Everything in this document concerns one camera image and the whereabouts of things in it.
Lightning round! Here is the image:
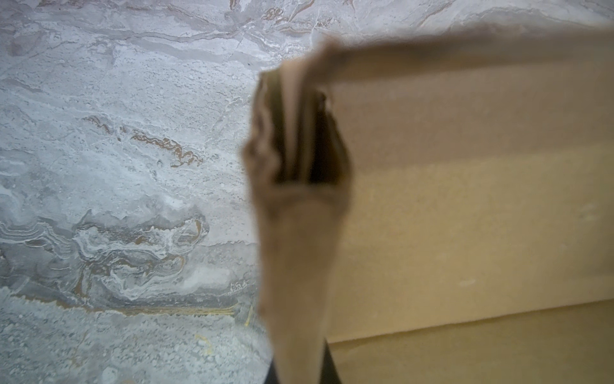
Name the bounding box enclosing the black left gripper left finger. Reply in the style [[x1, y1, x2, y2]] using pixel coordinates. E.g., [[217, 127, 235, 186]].
[[263, 361, 280, 384]]

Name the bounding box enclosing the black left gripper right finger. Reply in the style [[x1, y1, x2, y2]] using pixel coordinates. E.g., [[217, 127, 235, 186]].
[[320, 342, 342, 384]]

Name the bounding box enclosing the brown cardboard box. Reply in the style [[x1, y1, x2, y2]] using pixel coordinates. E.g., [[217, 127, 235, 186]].
[[242, 29, 613, 383]]

